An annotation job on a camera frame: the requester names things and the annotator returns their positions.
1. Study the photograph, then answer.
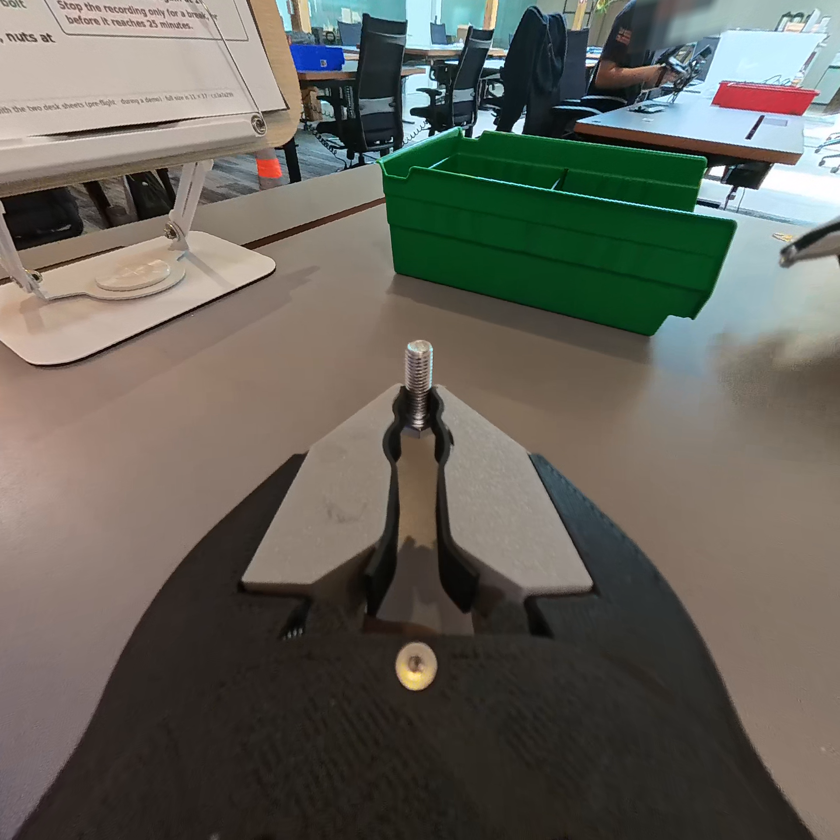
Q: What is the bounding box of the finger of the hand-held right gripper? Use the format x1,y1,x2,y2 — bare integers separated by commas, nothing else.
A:
783,219,840,250
780,236,840,267

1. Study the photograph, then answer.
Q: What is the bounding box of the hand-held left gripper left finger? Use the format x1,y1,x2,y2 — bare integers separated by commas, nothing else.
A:
241,385,404,619

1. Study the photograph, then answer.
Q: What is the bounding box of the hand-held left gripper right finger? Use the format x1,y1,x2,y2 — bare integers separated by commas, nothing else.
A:
428,385,594,613

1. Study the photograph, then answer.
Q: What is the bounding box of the green plastic bin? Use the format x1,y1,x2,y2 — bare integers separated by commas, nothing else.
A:
376,126,738,337

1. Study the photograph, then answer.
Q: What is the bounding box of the small red bin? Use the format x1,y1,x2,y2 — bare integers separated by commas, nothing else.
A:
710,80,820,117

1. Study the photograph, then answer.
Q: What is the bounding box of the grey side desk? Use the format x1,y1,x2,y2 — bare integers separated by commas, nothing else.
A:
574,88,805,165

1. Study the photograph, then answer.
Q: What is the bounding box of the black hanging jacket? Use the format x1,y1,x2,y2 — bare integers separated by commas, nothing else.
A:
495,5,568,135

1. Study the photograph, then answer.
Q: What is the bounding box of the black office chair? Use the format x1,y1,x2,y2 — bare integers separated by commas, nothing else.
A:
315,13,408,168
410,26,494,139

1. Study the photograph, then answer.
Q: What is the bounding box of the small blue bin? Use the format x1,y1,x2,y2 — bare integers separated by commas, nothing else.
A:
289,42,345,72

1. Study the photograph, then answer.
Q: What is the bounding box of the printed instruction sheet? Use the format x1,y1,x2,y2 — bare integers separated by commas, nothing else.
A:
0,0,288,140

